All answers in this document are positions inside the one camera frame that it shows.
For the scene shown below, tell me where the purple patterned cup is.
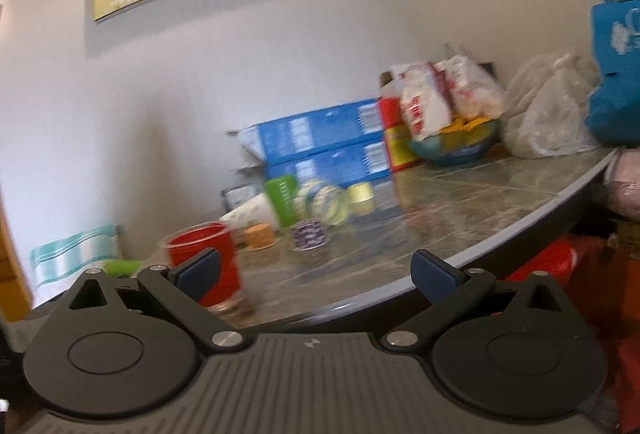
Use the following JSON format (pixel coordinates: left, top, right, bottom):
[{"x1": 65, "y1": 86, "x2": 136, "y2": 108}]
[{"x1": 289, "y1": 219, "x2": 329, "y2": 251}]

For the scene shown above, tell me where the white red snack packet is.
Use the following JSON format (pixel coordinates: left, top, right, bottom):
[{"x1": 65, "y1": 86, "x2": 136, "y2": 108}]
[
  {"x1": 397, "y1": 62, "x2": 454, "y2": 141},
  {"x1": 434, "y1": 56, "x2": 507, "y2": 121}
]

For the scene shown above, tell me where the blue cardboard box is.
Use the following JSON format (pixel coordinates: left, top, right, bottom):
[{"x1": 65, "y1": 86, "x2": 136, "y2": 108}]
[
  {"x1": 235, "y1": 141, "x2": 394, "y2": 195},
  {"x1": 239, "y1": 98, "x2": 385, "y2": 163}
]

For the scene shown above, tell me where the blue bag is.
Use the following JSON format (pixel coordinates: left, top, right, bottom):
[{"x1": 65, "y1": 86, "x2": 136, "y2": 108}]
[{"x1": 586, "y1": 0, "x2": 640, "y2": 149}]

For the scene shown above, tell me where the green object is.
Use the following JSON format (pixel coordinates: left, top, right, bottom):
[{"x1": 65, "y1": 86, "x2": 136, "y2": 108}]
[{"x1": 101, "y1": 259, "x2": 142, "y2": 279}]

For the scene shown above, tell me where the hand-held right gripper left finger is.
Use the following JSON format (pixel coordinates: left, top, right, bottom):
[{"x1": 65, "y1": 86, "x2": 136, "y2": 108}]
[{"x1": 65, "y1": 248, "x2": 247, "y2": 351}]

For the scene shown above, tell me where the wooden door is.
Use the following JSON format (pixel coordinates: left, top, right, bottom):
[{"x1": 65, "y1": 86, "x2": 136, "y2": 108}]
[{"x1": 0, "y1": 191, "x2": 35, "y2": 326}]

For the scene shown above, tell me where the striped towel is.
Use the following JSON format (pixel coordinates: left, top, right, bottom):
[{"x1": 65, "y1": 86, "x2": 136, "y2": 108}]
[{"x1": 29, "y1": 224, "x2": 122, "y2": 289}]

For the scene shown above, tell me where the red tin can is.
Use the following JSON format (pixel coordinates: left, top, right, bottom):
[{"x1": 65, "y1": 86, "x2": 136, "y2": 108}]
[{"x1": 377, "y1": 96, "x2": 420, "y2": 173}]

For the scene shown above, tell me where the clear plastic bag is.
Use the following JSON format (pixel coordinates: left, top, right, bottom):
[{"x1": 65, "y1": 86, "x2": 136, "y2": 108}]
[{"x1": 501, "y1": 52, "x2": 603, "y2": 159}]

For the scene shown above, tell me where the red glass cup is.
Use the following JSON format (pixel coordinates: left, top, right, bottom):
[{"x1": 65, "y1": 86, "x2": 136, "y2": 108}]
[{"x1": 159, "y1": 222, "x2": 244, "y2": 315}]

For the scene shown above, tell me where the green cup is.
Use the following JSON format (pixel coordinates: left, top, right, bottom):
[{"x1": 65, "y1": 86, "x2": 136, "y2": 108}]
[{"x1": 263, "y1": 175, "x2": 299, "y2": 229}]

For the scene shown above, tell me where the glass bowl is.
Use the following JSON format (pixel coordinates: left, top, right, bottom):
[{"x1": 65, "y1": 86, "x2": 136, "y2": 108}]
[{"x1": 407, "y1": 116, "x2": 504, "y2": 165}]

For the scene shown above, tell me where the clear yellow-striped glass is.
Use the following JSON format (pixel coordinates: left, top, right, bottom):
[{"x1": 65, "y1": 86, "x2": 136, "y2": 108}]
[{"x1": 295, "y1": 176, "x2": 352, "y2": 227}]

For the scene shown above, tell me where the small printed box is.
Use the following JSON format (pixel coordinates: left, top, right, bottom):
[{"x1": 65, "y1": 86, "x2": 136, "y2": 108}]
[{"x1": 221, "y1": 185, "x2": 257, "y2": 215}]

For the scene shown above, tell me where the red plastic stool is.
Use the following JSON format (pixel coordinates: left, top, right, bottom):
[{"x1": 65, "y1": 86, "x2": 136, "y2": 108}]
[{"x1": 499, "y1": 236, "x2": 582, "y2": 301}]

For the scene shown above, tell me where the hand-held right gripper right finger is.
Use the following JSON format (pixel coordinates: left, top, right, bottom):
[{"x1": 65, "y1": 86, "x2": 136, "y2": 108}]
[{"x1": 380, "y1": 250, "x2": 572, "y2": 355}]

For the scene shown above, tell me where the small yellow cup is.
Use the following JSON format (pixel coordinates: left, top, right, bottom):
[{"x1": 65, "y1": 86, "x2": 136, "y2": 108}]
[{"x1": 348, "y1": 182, "x2": 376, "y2": 217}]

